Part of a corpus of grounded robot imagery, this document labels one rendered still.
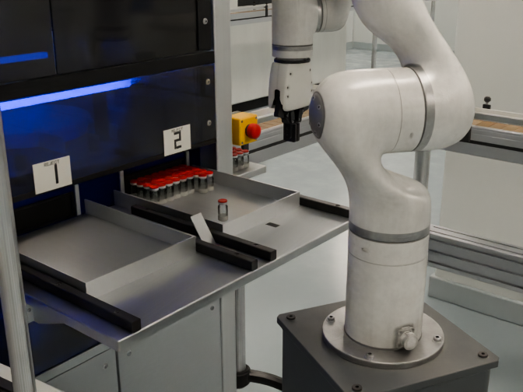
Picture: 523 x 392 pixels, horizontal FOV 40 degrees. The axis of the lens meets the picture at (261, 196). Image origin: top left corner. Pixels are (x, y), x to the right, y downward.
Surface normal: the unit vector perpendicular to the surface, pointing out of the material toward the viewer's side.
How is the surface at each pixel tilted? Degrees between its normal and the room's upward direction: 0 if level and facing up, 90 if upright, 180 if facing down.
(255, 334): 0
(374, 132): 96
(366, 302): 90
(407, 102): 66
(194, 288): 0
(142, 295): 0
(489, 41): 90
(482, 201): 90
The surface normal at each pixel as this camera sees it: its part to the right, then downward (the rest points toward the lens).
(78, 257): 0.00, -0.94
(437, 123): 0.26, 0.42
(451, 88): 0.16, -0.18
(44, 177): 0.77, 0.21
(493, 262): -0.64, 0.26
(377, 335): -0.33, 0.32
